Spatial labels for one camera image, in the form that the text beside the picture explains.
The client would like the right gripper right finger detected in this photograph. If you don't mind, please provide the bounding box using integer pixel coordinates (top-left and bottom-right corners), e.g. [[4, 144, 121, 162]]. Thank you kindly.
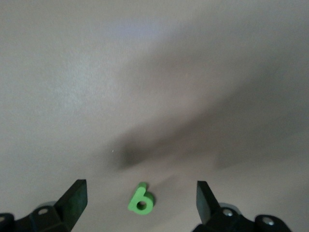
[[194, 181, 293, 232]]

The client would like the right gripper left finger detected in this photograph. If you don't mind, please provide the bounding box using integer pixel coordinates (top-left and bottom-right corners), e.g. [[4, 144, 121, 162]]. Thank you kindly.
[[0, 179, 88, 232]]

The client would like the green letter g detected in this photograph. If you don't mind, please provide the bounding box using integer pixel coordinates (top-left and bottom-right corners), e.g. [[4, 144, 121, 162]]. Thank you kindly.
[[127, 181, 155, 216]]

